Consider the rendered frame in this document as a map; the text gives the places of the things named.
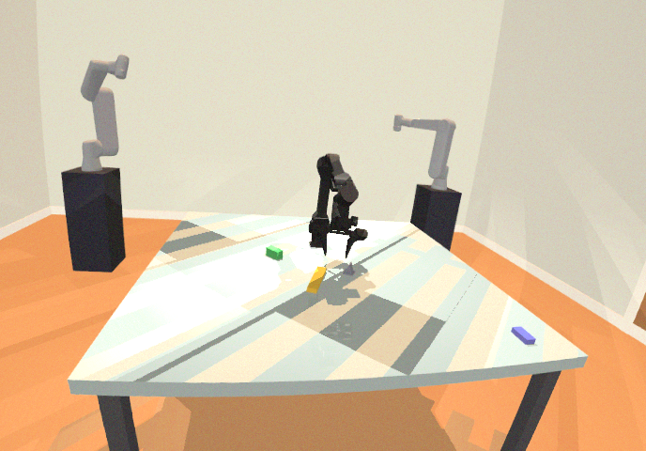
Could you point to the yellow bar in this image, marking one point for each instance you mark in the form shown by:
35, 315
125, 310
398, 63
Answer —
316, 280

